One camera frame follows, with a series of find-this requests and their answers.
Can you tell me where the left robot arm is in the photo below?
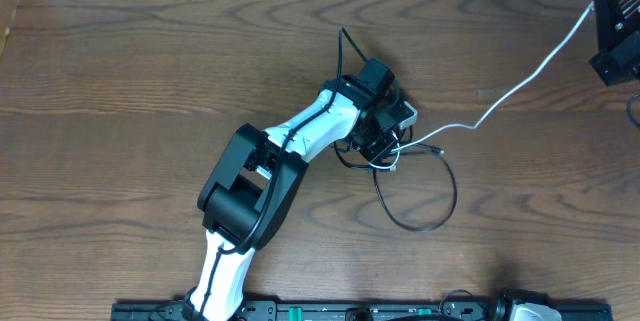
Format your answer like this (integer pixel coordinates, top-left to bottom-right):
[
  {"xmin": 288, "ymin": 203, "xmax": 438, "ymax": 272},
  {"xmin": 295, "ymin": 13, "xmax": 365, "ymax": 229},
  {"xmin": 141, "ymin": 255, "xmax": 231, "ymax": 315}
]
[{"xmin": 183, "ymin": 59, "xmax": 395, "ymax": 320}]

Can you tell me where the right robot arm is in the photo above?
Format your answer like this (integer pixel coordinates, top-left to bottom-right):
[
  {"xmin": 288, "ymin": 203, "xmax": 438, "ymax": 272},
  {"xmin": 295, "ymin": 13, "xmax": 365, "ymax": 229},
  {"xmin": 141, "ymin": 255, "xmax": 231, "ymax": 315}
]
[{"xmin": 590, "ymin": 0, "xmax": 639, "ymax": 86}]

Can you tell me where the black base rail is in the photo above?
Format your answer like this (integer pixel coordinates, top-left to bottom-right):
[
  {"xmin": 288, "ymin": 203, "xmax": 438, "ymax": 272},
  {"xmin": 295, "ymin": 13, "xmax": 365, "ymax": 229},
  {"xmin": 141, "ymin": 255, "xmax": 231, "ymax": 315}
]
[{"xmin": 110, "ymin": 289, "xmax": 614, "ymax": 321}]

